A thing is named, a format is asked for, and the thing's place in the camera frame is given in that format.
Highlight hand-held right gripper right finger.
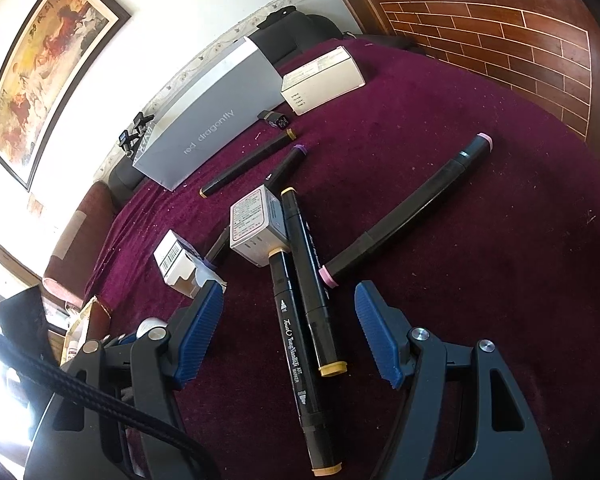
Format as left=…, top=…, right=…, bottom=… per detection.
left=355, top=281, right=552, bottom=480

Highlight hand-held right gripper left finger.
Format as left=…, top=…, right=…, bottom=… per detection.
left=24, top=280, right=226, bottom=480

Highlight gold-edged cardboard box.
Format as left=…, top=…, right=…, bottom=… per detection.
left=62, top=296, right=112, bottom=361

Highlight white barcode box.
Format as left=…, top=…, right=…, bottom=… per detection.
left=153, top=229, right=226, bottom=299

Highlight white-lettered black marker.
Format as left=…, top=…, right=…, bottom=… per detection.
left=268, top=248, right=344, bottom=477

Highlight plain black marker yellow caps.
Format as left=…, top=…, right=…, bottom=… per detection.
left=279, top=187, right=349, bottom=377

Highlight small white cube box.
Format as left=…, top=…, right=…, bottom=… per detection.
left=229, top=184, right=286, bottom=267

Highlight black marker purple caps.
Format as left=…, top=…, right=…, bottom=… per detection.
left=202, top=143, right=309, bottom=267

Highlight brown armchair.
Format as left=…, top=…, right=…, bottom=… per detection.
left=42, top=182, right=119, bottom=306

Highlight black marker pink caps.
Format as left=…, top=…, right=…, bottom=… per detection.
left=318, top=132, right=495, bottom=289

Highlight grey shoe box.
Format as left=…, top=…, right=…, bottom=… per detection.
left=132, top=37, right=284, bottom=191

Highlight small black device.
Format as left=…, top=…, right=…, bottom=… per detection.
left=258, top=109, right=291, bottom=131

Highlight cream cardboard box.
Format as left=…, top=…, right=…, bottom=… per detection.
left=280, top=46, right=366, bottom=114

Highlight black braided cable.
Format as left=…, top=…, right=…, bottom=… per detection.
left=0, top=324, right=222, bottom=480

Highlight framed wall painting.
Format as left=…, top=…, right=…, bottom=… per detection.
left=0, top=0, right=132, bottom=192

